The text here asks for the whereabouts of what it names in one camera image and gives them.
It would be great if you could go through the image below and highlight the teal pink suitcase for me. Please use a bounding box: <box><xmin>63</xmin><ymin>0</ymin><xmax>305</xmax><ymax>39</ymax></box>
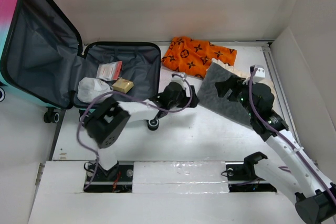
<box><xmin>1</xmin><ymin>0</ymin><xmax>161</xmax><ymax>123</ymax></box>

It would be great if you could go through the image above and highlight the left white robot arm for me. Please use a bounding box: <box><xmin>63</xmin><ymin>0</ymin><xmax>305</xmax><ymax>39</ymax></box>
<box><xmin>80</xmin><ymin>81</ymin><xmax>200</xmax><ymax>181</ymax></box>

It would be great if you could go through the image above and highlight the white face mask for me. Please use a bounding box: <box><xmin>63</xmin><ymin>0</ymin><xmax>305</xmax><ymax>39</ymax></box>
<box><xmin>77</xmin><ymin>77</ymin><xmax>113</xmax><ymax>103</ymax></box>

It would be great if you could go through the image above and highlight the grey plush blanket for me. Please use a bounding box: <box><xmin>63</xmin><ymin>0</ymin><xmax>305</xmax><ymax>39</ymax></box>
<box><xmin>196</xmin><ymin>62</ymin><xmax>257</xmax><ymax>130</ymax></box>

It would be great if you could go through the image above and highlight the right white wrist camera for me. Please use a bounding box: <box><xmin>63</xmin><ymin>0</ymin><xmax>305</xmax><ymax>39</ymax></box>
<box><xmin>250</xmin><ymin>65</ymin><xmax>266</xmax><ymax>82</ymax></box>

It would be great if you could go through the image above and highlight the yellow small box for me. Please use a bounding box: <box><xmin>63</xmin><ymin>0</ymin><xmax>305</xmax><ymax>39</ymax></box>
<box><xmin>112</xmin><ymin>78</ymin><xmax>134</xmax><ymax>93</ymax></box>

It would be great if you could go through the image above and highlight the clear red zip bag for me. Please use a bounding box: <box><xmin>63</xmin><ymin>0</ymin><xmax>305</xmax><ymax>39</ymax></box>
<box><xmin>96</xmin><ymin>61</ymin><xmax>122</xmax><ymax>81</ymax></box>

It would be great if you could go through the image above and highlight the orange patterned plush blanket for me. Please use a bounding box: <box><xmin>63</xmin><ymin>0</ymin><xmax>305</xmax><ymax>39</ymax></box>
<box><xmin>161</xmin><ymin>36</ymin><xmax>237</xmax><ymax>79</ymax></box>

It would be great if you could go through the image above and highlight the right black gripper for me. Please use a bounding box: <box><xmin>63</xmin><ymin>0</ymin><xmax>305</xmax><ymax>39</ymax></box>
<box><xmin>214</xmin><ymin>74</ymin><xmax>257</xmax><ymax>118</ymax></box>

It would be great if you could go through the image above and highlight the white foam cover plate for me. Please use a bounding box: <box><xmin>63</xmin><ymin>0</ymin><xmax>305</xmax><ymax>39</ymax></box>
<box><xmin>132</xmin><ymin>161</ymin><xmax>229</xmax><ymax>194</ymax></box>

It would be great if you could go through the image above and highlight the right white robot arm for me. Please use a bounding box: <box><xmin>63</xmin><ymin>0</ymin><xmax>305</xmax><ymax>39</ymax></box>
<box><xmin>215</xmin><ymin>76</ymin><xmax>335</xmax><ymax>223</ymax></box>

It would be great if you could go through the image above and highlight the aluminium frame rail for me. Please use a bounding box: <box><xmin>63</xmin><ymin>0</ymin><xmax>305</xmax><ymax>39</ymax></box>
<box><xmin>257</xmin><ymin>41</ymin><xmax>322</xmax><ymax>168</ymax></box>

